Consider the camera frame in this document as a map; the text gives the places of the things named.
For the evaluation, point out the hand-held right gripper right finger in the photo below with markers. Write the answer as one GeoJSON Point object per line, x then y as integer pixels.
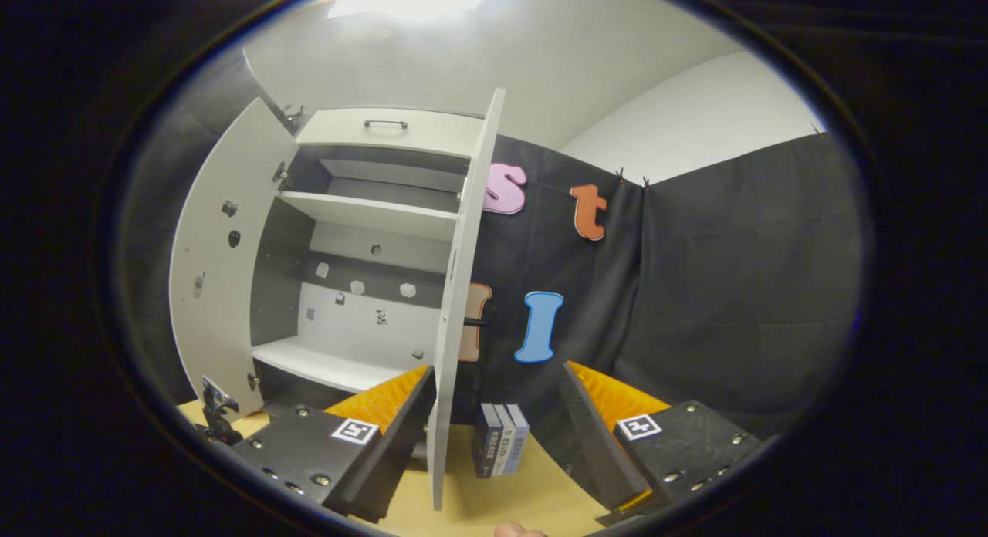
{"type": "Point", "coordinates": [594, 444]}

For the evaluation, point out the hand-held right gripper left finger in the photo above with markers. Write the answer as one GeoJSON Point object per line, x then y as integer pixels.
{"type": "Point", "coordinates": [394, 452]}

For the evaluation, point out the white cabinet door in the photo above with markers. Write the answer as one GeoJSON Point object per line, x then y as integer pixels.
{"type": "Point", "coordinates": [231, 329]}
{"type": "Point", "coordinates": [467, 236]}

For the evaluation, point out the white cabinet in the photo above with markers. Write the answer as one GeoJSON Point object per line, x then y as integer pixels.
{"type": "Point", "coordinates": [363, 213]}

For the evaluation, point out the metal door hinge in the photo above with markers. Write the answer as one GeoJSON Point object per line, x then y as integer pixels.
{"type": "Point", "coordinates": [252, 381]}
{"type": "Point", "coordinates": [282, 176]}

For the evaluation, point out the white cabinet drawer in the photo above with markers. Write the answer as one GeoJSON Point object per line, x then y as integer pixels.
{"type": "Point", "coordinates": [432, 136]}

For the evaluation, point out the light blue book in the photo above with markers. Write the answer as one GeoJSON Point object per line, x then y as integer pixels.
{"type": "Point", "coordinates": [519, 440]}

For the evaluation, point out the grey blue book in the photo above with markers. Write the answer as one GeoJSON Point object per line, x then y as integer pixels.
{"type": "Point", "coordinates": [507, 444]}

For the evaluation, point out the black backdrop cloth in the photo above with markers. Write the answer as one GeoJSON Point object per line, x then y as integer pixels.
{"type": "Point", "coordinates": [733, 290]}
{"type": "Point", "coordinates": [154, 213]}

